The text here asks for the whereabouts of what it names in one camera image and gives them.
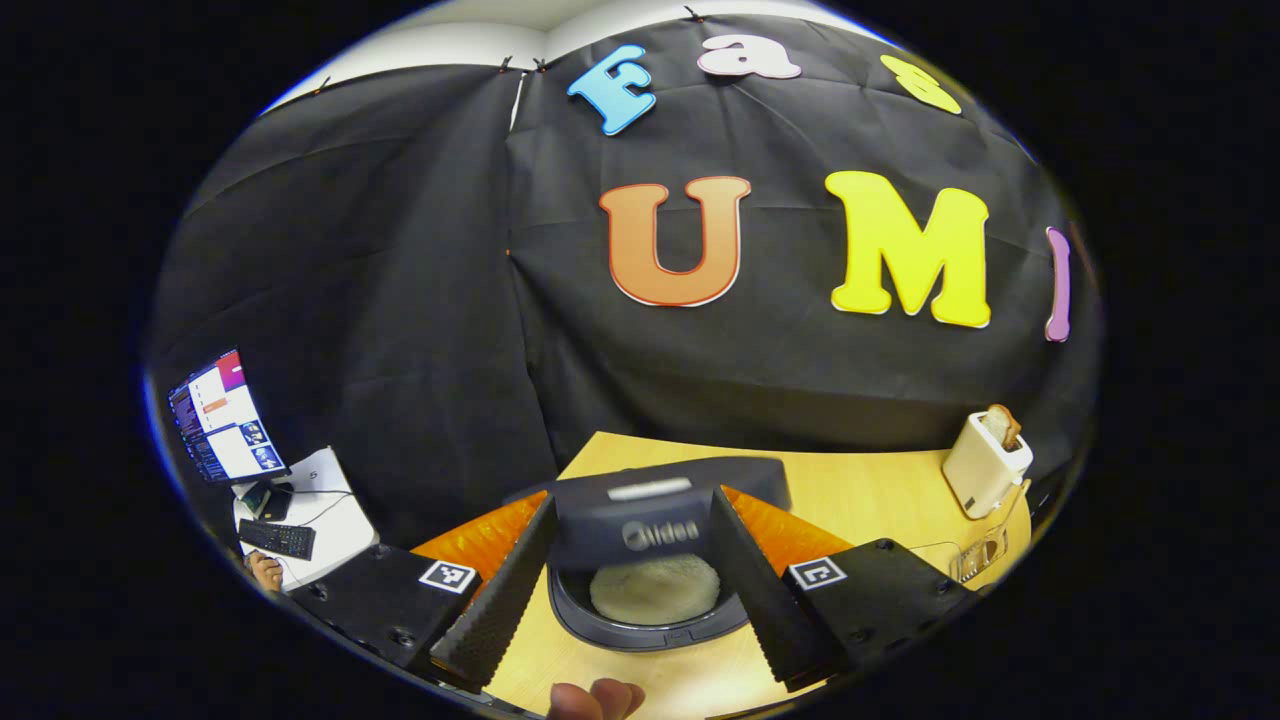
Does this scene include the black monitor stand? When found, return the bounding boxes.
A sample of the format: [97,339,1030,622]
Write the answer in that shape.
[243,482,296,521]

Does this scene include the black keyboard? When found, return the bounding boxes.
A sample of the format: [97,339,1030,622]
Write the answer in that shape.
[238,518,317,561]

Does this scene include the computer monitor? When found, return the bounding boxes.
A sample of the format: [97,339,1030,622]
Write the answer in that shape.
[167,347,291,486]

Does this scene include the white rice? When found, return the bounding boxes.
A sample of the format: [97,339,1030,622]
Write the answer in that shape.
[590,555,721,626]

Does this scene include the silver black rice cooker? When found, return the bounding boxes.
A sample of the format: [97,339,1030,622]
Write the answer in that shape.
[505,457,793,653]

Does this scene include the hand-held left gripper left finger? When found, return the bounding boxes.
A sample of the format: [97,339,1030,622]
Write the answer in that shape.
[290,490,559,693]

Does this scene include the black backdrop cloth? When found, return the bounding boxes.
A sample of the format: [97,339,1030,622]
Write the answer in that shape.
[145,12,1106,551]

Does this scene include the white toaster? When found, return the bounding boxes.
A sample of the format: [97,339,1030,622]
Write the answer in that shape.
[942,410,1034,519]

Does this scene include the metal wire chopstick holder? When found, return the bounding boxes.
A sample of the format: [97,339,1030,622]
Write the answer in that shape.
[950,530,1009,583]

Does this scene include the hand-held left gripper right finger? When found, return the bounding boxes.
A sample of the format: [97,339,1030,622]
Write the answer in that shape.
[708,485,976,693]

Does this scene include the toasted bread slice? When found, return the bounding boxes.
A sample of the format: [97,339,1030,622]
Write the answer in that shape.
[980,404,1023,451]

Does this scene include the white side table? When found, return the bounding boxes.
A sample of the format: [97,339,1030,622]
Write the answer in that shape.
[232,447,381,593]

